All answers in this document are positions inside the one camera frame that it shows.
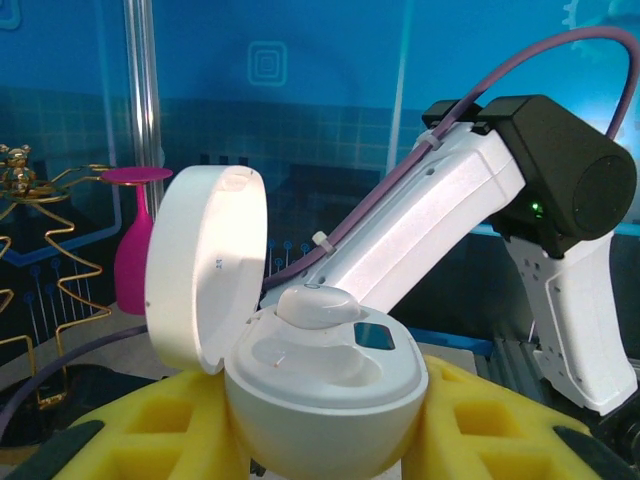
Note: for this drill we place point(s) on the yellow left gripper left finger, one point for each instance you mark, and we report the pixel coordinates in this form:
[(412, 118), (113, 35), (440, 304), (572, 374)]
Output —
[(165, 415)]

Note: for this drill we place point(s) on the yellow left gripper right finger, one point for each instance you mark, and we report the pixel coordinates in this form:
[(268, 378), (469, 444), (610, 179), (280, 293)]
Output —
[(480, 420)]

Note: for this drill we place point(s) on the white earbud charging case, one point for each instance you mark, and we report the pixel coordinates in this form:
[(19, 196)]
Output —
[(320, 400)]

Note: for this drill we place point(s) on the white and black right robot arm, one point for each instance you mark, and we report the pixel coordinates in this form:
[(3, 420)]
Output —
[(425, 225)]

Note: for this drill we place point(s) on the magenta wine glass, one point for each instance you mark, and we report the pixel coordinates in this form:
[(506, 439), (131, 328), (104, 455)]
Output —
[(132, 260)]

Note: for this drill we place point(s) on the aluminium frame rail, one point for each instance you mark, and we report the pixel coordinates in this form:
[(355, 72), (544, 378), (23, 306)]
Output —
[(515, 367)]

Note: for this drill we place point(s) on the aluminium frame post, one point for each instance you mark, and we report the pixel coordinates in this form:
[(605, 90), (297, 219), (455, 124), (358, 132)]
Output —
[(142, 75)]

